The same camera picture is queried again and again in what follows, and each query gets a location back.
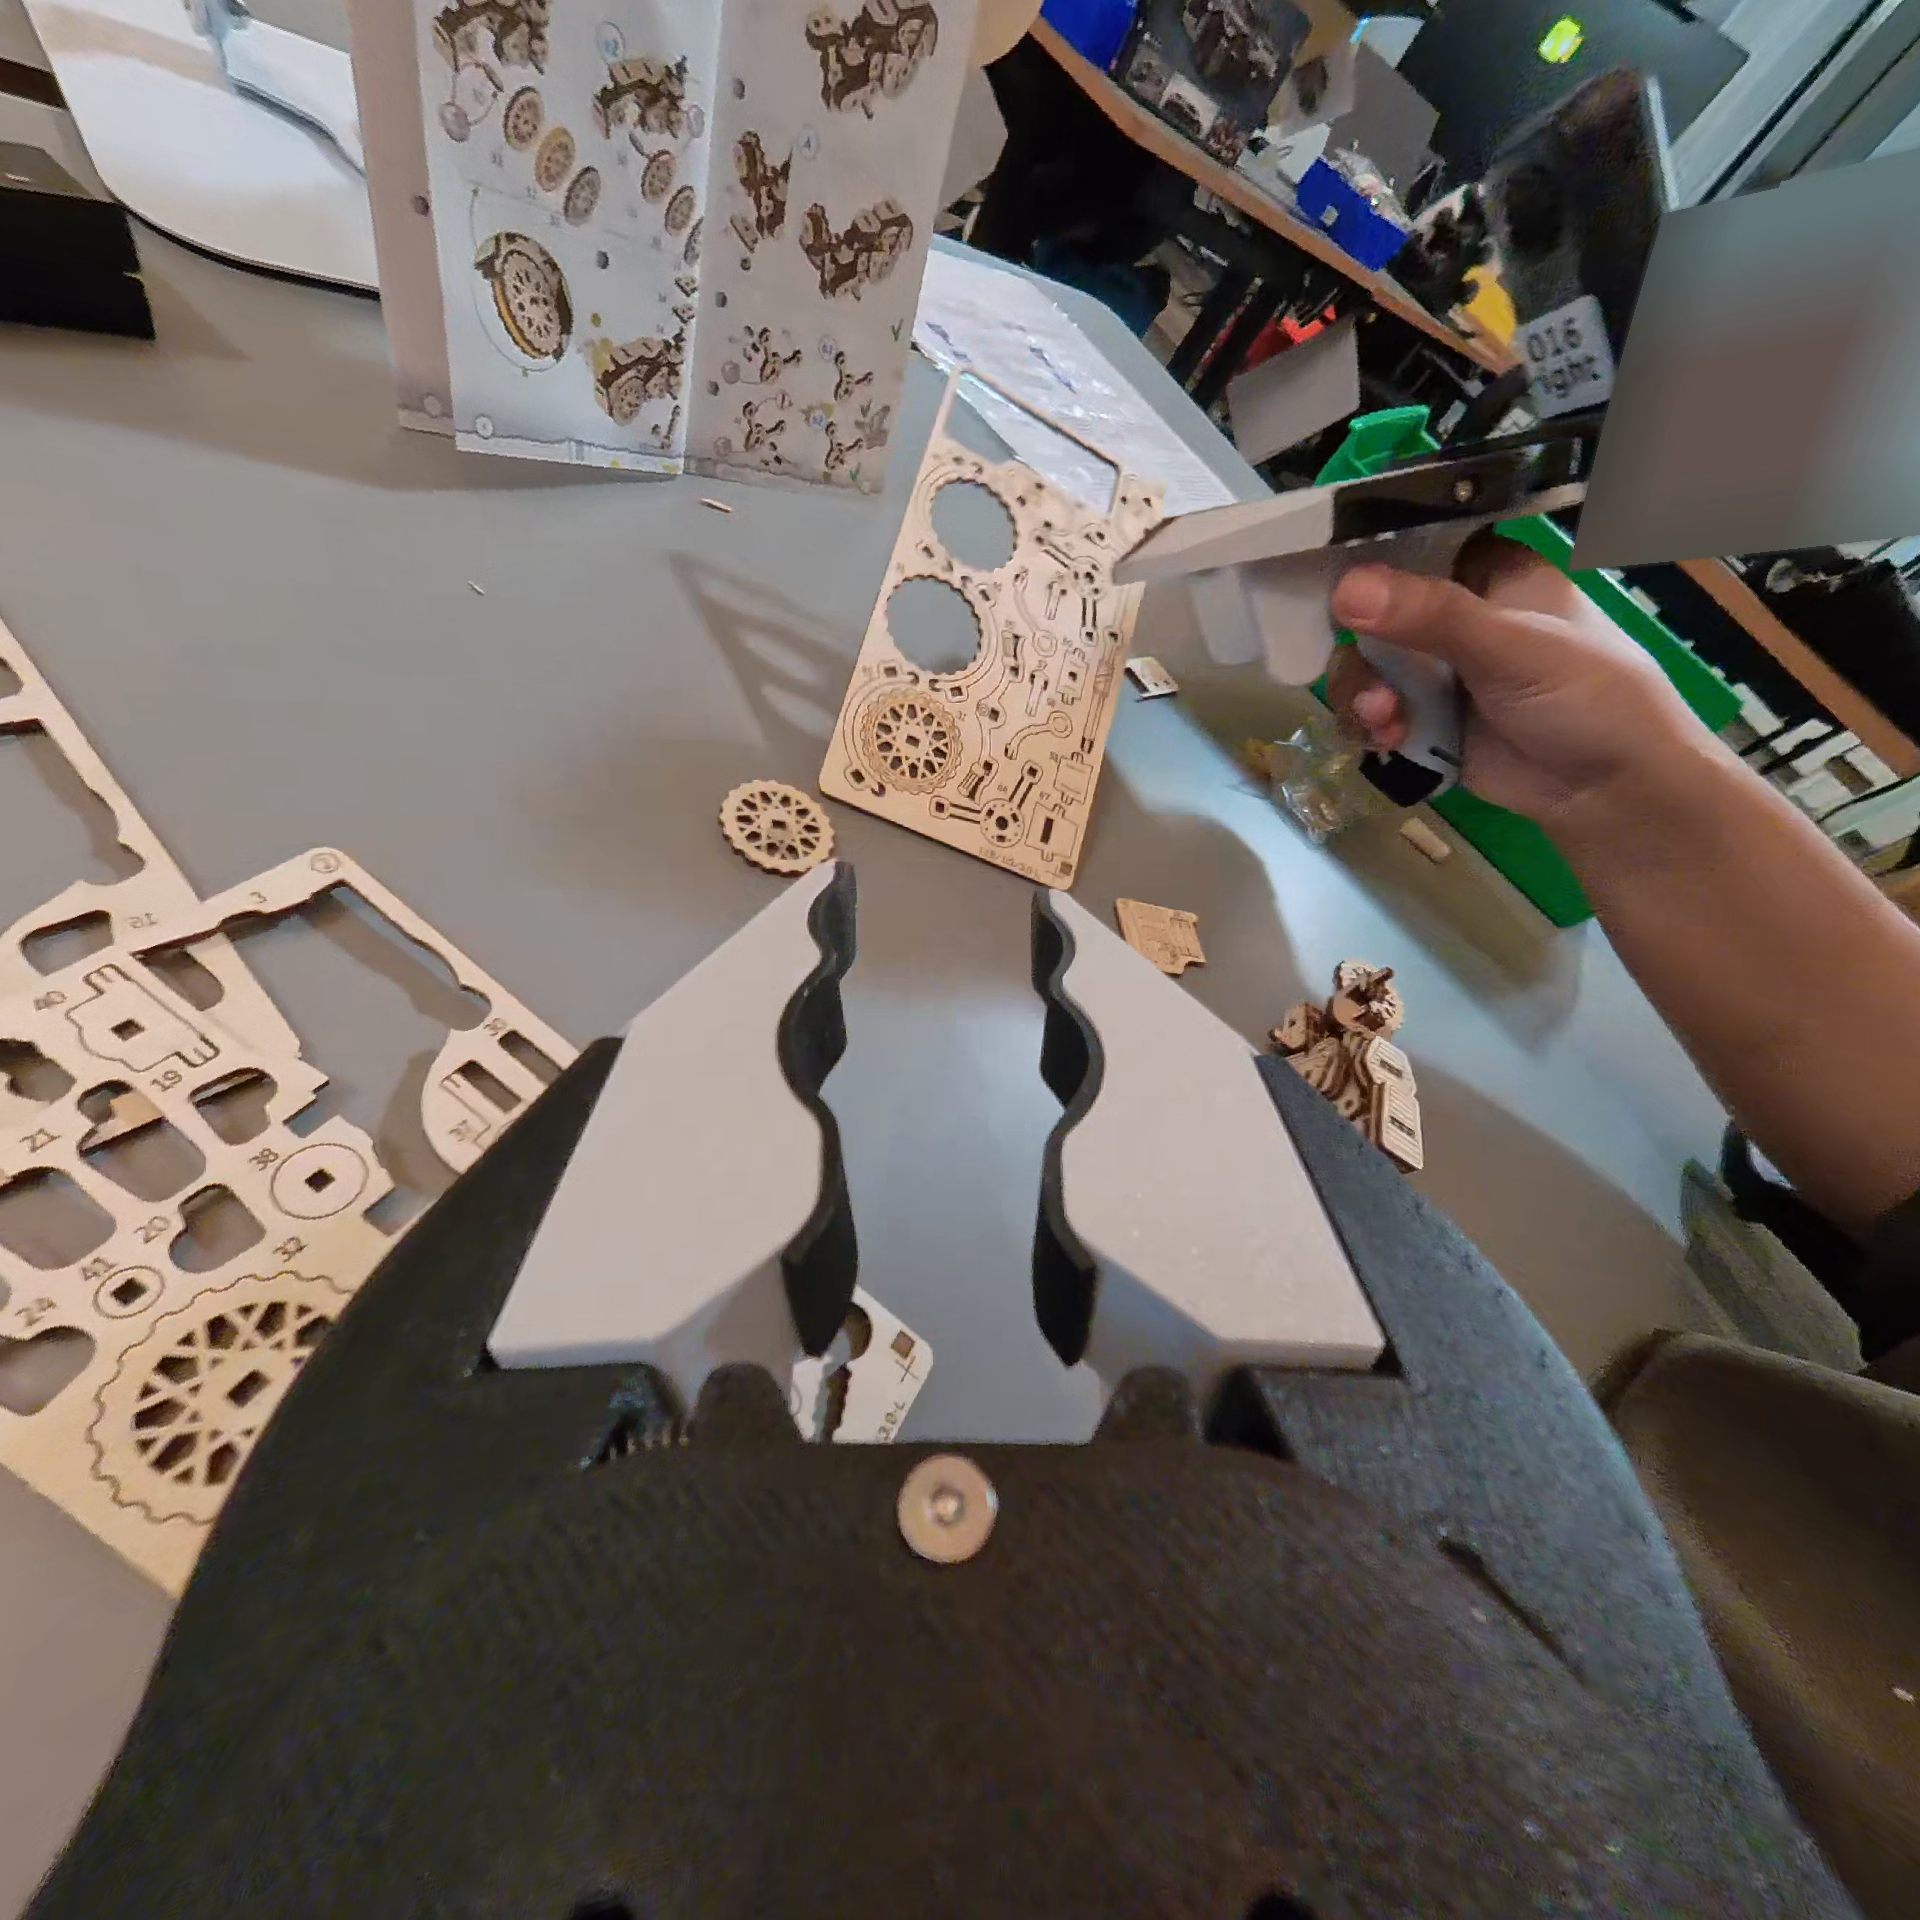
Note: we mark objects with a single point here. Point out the green plastic bin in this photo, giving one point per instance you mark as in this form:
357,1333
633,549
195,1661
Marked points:
1652,645

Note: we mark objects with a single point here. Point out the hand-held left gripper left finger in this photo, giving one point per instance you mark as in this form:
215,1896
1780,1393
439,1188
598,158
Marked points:
675,1171

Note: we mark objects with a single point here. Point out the small wooden model assembly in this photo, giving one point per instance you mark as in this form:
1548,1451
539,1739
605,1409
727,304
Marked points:
1350,1067

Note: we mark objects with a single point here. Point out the white paper pile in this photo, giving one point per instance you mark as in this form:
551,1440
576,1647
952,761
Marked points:
224,149

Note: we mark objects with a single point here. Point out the black monitor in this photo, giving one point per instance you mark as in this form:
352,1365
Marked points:
1501,77

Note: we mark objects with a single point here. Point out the olive brown sweater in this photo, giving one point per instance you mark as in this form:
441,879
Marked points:
1771,1501

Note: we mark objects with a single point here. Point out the black box with orange print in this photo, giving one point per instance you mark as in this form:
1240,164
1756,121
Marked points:
76,271

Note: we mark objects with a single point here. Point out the wooden gear parts sheet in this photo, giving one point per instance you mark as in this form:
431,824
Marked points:
264,1163

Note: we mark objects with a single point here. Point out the person's right hand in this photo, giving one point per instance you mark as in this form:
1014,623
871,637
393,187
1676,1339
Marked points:
1547,692

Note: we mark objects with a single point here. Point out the wooden gear wheel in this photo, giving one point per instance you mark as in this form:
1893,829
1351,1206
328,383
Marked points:
777,829

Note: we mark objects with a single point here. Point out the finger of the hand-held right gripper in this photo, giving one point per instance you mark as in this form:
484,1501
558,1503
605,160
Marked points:
1245,540
1224,623

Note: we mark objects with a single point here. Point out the folded instruction booklet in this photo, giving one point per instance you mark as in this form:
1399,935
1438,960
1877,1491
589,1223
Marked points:
751,301

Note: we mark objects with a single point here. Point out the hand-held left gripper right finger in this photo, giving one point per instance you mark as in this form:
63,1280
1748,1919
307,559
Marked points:
1215,1200

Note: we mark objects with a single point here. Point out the clear plastic bag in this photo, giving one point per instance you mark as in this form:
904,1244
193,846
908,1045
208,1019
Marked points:
1312,781

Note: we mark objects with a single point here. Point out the large emptied wooden parts sheet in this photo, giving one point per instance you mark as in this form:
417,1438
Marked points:
107,819

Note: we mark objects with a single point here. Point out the person's right forearm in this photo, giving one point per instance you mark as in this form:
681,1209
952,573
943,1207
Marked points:
1771,974

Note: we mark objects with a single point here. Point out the wooden sheet with round holes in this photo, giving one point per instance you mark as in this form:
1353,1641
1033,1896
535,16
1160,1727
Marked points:
1037,600

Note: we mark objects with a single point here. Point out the white printed paper sheet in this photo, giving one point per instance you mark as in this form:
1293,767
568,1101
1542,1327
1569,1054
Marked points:
1049,329

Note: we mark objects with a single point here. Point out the blue storage box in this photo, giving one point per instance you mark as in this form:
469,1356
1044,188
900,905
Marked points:
1350,211

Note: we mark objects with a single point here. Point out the small wooden block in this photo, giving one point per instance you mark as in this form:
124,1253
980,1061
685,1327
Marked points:
1425,839

